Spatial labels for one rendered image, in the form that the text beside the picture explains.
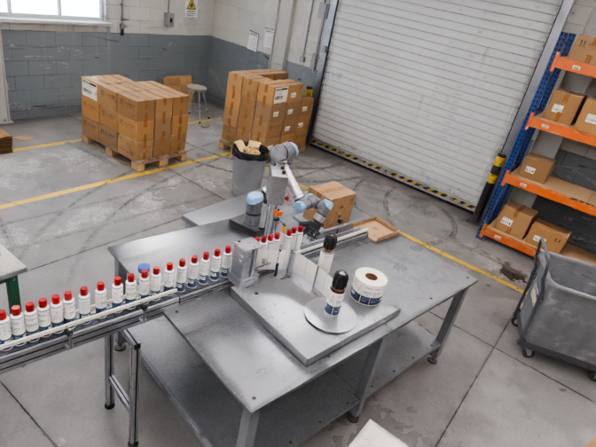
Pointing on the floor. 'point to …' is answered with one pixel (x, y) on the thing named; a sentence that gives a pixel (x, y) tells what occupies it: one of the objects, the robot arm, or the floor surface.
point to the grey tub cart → (559, 310)
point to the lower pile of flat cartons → (5, 143)
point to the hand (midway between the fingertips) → (300, 244)
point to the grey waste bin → (247, 176)
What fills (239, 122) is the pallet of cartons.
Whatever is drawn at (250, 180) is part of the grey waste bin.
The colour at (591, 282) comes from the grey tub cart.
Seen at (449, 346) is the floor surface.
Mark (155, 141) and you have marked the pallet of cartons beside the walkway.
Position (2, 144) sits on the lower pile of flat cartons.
